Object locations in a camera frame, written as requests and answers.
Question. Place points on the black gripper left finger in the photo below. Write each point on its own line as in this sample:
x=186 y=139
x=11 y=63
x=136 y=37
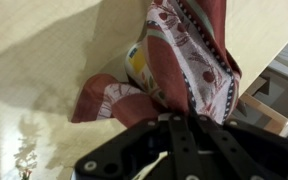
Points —
x=186 y=159

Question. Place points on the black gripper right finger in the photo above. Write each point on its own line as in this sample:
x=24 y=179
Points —
x=243 y=166

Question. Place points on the red patterned towel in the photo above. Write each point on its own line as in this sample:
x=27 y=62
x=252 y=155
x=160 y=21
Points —
x=184 y=47

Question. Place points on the white plastic container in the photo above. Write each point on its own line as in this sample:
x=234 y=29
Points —
x=137 y=69

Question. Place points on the wooden chair near left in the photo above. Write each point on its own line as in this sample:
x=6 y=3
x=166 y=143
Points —
x=265 y=104

